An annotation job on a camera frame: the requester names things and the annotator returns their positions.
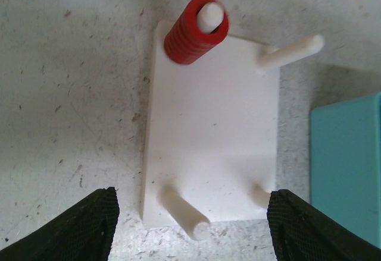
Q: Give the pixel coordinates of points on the white peg base plate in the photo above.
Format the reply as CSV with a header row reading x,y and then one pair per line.
x,y
211,137

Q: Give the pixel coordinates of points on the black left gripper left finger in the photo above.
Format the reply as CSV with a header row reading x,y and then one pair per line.
x,y
85,231

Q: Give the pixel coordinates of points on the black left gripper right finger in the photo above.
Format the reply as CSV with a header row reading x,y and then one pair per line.
x,y
301,232

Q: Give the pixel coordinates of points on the teal spring tray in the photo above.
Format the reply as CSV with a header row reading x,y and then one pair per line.
x,y
345,164

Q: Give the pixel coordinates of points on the large red spring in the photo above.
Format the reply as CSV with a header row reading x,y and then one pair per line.
x,y
185,42

